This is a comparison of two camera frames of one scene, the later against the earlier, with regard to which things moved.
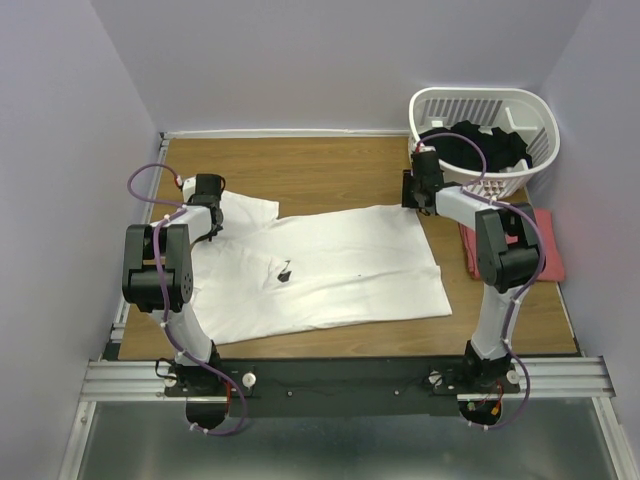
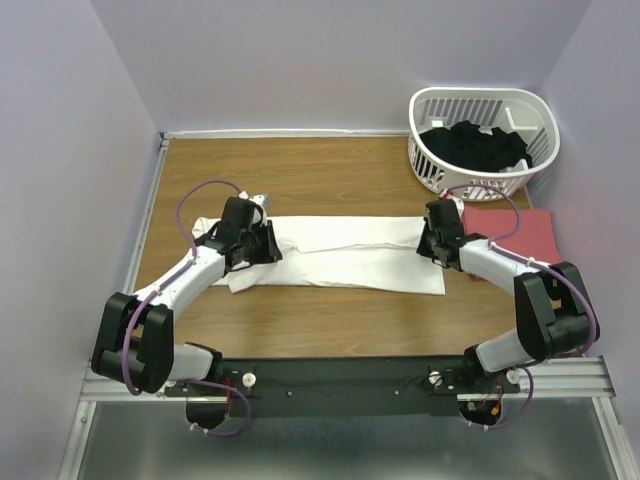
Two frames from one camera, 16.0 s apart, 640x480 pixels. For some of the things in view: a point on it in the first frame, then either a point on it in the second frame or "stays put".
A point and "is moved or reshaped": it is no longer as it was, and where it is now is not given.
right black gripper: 407,180 → 422,247
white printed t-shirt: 262,276 is moved or reshaped
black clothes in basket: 502,149 stays put
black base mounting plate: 306,386 stays put
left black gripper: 215,231 → 272,252
